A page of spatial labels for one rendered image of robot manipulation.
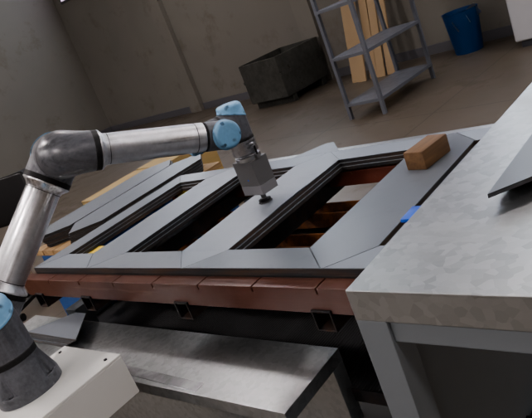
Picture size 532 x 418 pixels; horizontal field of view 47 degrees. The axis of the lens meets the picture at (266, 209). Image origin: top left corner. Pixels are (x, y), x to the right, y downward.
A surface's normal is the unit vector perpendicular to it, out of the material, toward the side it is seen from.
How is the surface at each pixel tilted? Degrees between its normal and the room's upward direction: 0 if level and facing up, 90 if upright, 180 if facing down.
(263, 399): 0
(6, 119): 90
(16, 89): 90
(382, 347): 90
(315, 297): 90
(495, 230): 0
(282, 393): 0
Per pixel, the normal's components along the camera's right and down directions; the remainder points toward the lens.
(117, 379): 0.70, -0.04
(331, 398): -0.58, 0.46
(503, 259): -0.35, -0.89
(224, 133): 0.44, 0.07
